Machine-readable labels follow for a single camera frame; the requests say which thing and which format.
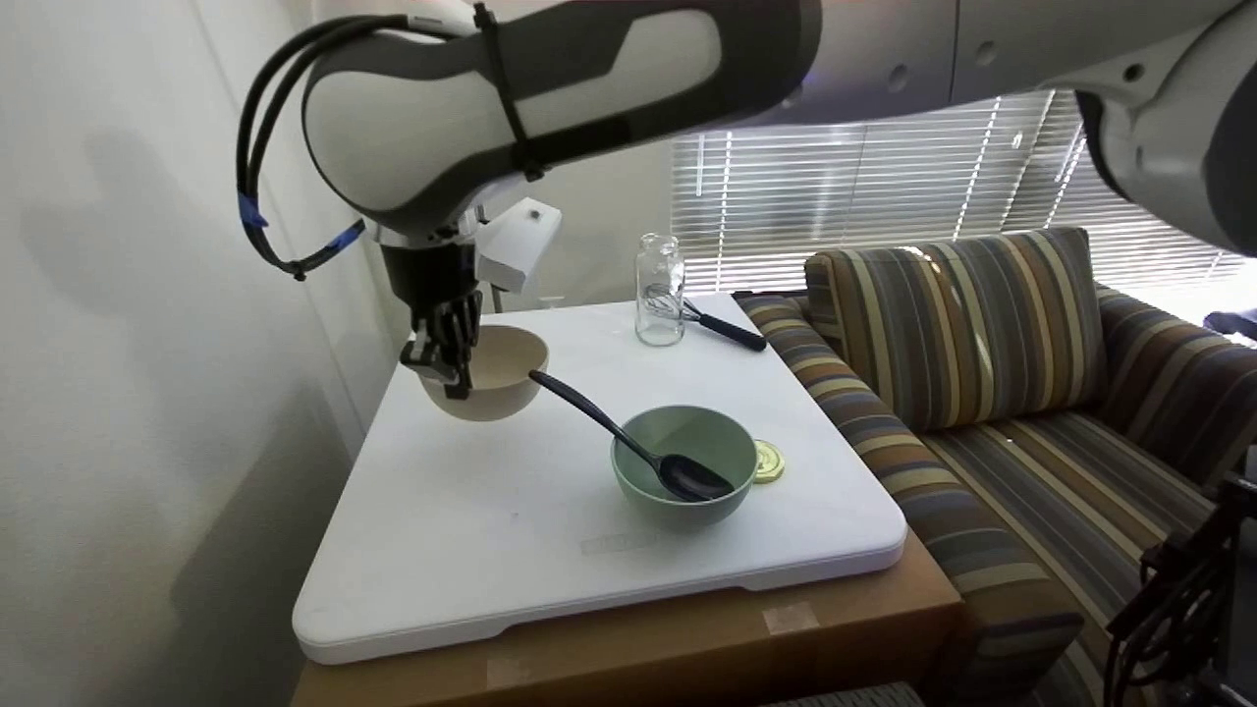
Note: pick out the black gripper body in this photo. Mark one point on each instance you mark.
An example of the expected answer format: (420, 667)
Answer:
(439, 289)

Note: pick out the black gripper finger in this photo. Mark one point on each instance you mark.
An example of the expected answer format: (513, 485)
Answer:
(422, 353)
(456, 354)

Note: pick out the beige brown bowl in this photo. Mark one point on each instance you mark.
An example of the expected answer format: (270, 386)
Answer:
(501, 375)

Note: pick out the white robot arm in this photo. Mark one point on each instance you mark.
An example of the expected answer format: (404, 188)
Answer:
(409, 126)

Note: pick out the clear glass bottle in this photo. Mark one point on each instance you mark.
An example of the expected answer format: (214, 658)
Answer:
(657, 289)

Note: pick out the light green blue bowl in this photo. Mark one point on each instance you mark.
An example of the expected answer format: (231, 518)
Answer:
(685, 430)

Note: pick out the white table top board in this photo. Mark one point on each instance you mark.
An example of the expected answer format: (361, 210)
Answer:
(456, 531)

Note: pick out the black plastic spoon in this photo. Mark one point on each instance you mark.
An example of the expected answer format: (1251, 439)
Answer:
(676, 475)

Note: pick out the white window blinds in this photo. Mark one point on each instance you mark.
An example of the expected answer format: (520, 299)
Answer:
(756, 204)

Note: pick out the yellow jar lid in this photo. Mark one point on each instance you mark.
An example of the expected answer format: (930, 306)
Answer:
(768, 463)

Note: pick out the striped sofa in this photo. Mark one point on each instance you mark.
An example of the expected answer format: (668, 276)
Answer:
(1039, 430)

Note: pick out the black tripod stand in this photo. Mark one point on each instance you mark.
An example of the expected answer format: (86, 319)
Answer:
(1171, 633)

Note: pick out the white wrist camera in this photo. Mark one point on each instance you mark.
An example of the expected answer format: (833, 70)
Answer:
(518, 240)

